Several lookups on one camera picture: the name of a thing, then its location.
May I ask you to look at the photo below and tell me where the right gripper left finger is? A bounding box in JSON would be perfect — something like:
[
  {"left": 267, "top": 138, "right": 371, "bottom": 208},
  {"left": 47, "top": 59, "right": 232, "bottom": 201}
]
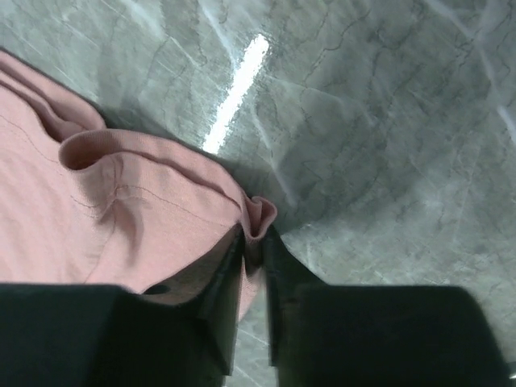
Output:
[{"left": 142, "top": 226, "right": 244, "bottom": 375}]

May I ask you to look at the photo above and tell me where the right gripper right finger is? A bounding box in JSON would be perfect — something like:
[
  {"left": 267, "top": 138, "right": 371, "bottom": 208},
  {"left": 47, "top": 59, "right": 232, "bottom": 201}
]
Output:
[{"left": 262, "top": 227, "right": 323, "bottom": 367}]

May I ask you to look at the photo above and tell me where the pink t shirt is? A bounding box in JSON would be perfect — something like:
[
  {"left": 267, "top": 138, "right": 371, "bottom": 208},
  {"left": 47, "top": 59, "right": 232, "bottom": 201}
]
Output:
[{"left": 1, "top": 52, "right": 277, "bottom": 315}]

